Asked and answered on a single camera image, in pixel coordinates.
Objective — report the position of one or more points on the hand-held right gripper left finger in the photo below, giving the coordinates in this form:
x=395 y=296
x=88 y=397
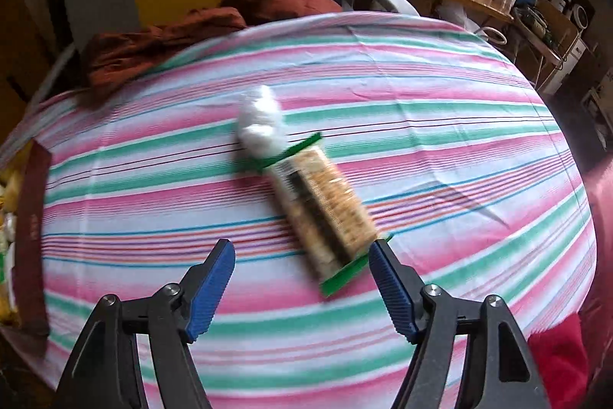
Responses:
x=210 y=289

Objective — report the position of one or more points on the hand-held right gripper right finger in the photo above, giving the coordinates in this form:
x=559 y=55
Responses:
x=392 y=289

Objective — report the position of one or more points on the large green cracker packet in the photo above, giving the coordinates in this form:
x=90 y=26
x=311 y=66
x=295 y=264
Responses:
x=321 y=198

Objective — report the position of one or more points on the gold storage box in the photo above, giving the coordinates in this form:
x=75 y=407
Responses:
x=31 y=222

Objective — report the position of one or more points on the white plastic bag bundle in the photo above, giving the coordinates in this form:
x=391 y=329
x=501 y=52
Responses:
x=258 y=121

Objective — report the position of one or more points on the red cloth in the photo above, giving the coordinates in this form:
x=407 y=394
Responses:
x=560 y=366

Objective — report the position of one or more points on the striped bedsheet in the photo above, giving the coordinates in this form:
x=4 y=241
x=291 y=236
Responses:
x=431 y=102

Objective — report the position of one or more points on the brown blanket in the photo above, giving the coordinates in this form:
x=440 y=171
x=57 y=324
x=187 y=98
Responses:
x=158 y=40

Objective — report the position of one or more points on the cluttered wooden shelf unit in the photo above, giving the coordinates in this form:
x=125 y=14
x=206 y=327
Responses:
x=550 y=30

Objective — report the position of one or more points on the wooden wardrobe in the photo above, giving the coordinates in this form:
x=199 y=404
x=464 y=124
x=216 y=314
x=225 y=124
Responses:
x=17 y=45

